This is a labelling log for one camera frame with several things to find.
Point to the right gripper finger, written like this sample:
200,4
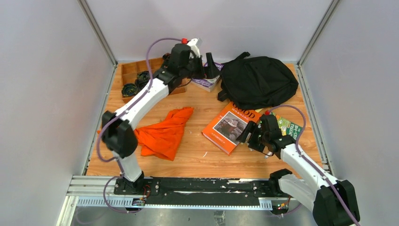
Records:
256,144
247,132

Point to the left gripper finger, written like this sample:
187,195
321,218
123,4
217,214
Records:
211,70
199,71

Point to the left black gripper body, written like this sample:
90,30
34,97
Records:
201,67

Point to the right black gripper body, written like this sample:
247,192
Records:
266,136

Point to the purple Treehouse book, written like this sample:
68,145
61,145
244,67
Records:
206,84

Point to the orange Good Morning book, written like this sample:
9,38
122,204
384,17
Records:
228,125

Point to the black backpack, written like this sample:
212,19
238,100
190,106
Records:
256,82

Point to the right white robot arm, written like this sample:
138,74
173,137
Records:
331,201

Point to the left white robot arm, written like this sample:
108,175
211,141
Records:
161,84

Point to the green Treehouse book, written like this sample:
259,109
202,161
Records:
287,127

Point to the dark coiled roll back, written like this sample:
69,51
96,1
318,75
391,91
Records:
166,56

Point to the wooden compartment tray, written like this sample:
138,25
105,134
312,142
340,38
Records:
135,75

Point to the dark coiled roll front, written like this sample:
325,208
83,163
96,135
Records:
129,90

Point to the orange cloth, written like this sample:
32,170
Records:
161,139

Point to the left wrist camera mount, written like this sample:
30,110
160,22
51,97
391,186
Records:
194,44

